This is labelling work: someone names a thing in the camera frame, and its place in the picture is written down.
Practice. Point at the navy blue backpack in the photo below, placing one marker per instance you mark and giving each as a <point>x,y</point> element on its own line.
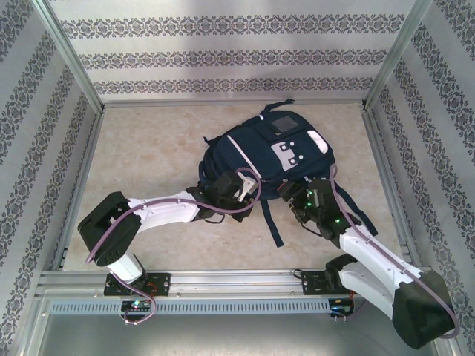
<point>259,159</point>

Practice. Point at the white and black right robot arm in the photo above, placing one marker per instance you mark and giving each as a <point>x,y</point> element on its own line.
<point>423,304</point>

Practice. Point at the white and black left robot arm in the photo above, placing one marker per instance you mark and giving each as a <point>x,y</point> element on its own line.
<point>107,230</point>

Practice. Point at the right controller circuit board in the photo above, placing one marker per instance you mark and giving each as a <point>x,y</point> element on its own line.
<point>339,308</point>

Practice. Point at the controller circuit board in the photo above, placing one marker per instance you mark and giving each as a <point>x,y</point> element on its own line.
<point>135,305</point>
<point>339,308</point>

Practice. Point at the grey metal shelf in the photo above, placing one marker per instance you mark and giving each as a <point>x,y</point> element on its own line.
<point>237,337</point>

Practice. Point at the left controller circuit board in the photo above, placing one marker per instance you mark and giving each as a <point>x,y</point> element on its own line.
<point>135,305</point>

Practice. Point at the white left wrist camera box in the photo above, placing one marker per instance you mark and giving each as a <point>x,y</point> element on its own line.
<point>248,189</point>

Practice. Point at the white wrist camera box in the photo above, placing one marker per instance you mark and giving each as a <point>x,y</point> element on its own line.
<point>314,194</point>
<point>248,189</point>

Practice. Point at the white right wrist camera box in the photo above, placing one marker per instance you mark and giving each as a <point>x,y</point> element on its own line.
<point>314,194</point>

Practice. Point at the aluminium mounting rail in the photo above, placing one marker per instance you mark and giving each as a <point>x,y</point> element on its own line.
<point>234,283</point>

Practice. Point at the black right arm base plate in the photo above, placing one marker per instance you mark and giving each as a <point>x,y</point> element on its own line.
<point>311,283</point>

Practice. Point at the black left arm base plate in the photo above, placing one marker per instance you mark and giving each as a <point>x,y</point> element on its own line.
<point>161,283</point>

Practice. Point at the aluminium rear frame rail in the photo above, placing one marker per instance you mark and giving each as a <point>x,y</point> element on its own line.
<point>167,102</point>

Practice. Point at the aluminium frame post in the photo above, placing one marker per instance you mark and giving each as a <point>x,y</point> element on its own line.
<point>71,55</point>
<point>398,55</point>

